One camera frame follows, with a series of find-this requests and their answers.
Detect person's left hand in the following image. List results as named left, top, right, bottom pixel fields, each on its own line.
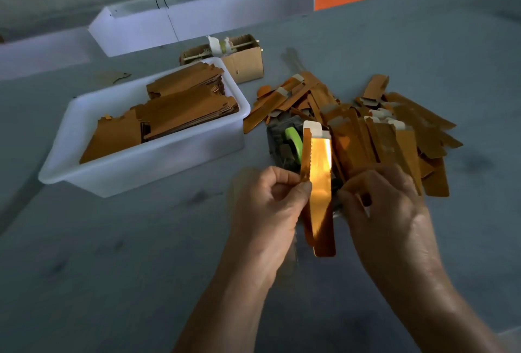
left=230, top=166, right=313, bottom=285

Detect person's right hand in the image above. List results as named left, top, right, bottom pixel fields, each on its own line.
left=338, top=164, right=444, bottom=288

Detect gold carton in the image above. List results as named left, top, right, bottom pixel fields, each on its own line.
left=300, top=127, right=336, bottom=257

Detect pile of gold boxes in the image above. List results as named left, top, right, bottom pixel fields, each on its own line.
left=243, top=74, right=463, bottom=197

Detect gold cartons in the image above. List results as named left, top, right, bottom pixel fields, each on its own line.
left=79, top=62, right=239, bottom=164

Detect person's left forearm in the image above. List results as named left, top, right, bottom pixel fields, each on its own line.
left=173, top=266, right=286, bottom=353

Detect person's right forearm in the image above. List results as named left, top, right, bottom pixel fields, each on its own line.
left=386, top=266, right=510, bottom=353

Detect black tape dispenser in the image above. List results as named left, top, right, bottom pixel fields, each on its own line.
left=267, top=116, right=306, bottom=172

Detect green tape roll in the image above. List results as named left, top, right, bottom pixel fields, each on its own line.
left=285, top=126, right=304, bottom=163

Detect white plastic bin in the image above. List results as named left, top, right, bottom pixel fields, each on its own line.
left=38, top=58, right=252, bottom=198

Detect small cardboard box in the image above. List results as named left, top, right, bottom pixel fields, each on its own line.
left=180, top=34, right=265, bottom=84

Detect long white tray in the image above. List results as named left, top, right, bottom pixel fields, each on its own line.
left=0, top=27, right=105, bottom=81
left=88, top=0, right=315, bottom=57

